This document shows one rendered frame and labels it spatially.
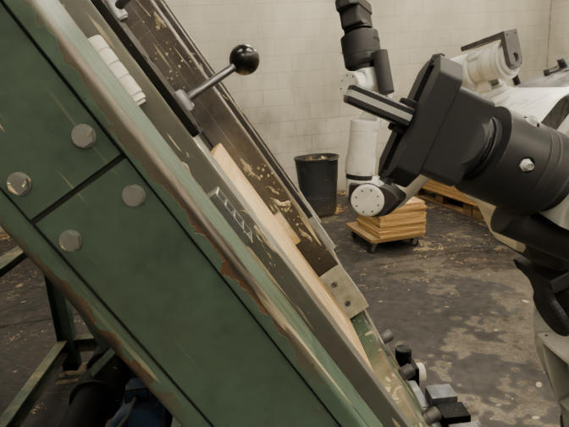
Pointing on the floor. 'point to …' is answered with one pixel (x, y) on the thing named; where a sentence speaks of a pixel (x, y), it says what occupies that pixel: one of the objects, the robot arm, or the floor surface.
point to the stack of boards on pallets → (444, 193)
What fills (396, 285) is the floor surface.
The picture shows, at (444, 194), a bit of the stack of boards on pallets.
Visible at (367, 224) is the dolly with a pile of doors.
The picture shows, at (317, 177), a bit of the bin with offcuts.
